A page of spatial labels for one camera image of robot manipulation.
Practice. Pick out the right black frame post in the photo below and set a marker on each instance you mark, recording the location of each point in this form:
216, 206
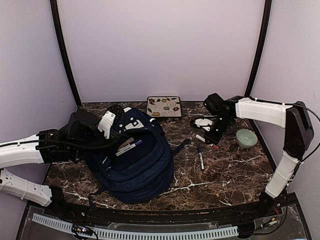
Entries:
259, 48

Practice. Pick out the left black frame post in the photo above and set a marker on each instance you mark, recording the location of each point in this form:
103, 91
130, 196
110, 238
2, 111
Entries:
63, 51

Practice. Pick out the white marker blue cap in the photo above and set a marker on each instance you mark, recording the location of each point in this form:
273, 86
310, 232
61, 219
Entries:
201, 158

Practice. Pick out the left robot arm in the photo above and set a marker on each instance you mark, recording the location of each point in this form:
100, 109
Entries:
23, 152

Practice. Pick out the white marker black cap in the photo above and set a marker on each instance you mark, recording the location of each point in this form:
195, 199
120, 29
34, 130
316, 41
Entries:
128, 148

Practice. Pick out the black frame post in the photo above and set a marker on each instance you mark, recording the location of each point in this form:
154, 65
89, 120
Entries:
63, 51
259, 48

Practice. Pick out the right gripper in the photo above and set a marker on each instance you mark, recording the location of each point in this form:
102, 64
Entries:
212, 139

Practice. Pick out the green ceramic bowl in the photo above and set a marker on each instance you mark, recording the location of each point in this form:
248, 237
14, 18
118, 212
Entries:
246, 138

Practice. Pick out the white slotted cable duct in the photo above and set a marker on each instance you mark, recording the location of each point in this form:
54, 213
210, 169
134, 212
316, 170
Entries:
122, 231

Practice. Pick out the floral pattern notebook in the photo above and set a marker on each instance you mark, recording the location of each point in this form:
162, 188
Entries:
164, 107

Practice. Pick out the navy blue student backpack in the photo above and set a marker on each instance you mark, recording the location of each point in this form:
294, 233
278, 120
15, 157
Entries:
141, 173

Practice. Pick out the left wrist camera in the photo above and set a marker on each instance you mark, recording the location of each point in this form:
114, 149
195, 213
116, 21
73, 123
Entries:
111, 116

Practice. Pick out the black front rail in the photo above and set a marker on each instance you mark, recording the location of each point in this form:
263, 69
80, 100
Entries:
287, 211

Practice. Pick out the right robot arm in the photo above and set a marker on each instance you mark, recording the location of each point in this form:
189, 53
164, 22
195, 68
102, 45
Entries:
293, 119

